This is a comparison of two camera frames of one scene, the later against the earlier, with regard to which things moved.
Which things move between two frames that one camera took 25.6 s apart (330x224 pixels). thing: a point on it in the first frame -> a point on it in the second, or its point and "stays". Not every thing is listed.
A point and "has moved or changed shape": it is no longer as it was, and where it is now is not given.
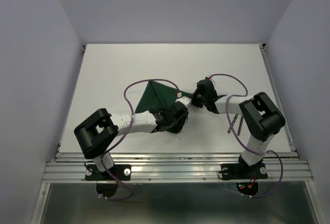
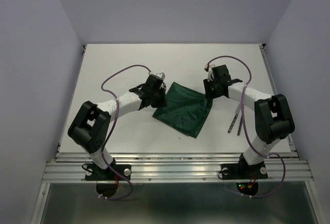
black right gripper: x=193 y=100 -> x=209 y=95
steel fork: x=233 y=122 stays
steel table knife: x=240 y=124 stays
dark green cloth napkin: x=157 y=95 has moved or changed shape
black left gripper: x=178 y=128 -> x=162 y=103
